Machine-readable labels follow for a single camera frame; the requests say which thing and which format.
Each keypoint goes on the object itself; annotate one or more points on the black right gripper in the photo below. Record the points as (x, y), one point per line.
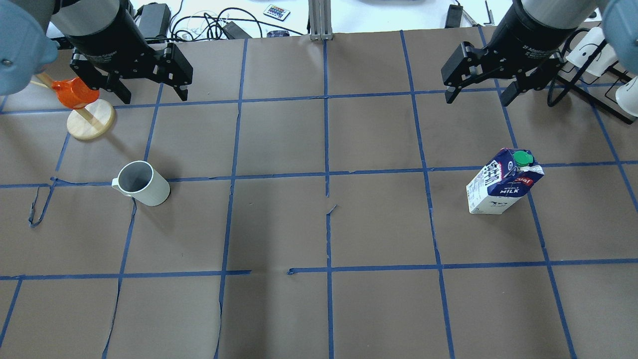
(533, 35)

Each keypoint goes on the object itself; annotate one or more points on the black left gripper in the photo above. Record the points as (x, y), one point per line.
(102, 34)

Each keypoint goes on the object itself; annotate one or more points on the white HOME mug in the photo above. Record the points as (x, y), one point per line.
(142, 182)

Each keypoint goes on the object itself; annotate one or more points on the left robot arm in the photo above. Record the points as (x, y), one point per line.
(25, 50)

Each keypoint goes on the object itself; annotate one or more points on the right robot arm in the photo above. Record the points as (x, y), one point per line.
(619, 25)

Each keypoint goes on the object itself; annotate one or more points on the blue white milk carton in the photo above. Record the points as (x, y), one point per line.
(506, 178)

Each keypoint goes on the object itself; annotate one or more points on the white cup at edge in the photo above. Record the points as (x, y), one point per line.
(626, 97)

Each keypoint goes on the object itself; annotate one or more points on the black power adapter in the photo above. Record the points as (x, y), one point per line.
(153, 21)

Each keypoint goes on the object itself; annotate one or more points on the orange mug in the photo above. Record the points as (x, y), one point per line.
(74, 93)

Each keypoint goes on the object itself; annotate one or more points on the wooden mug tree stand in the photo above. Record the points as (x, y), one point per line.
(87, 123)

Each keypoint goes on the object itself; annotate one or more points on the black power brick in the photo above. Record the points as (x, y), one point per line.
(454, 16)

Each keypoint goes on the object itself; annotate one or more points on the small remote control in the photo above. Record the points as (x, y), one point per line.
(276, 12)

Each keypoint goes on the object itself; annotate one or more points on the black wire rack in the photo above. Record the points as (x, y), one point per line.
(593, 72)

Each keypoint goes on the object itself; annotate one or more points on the aluminium frame post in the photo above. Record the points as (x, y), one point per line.
(320, 20)

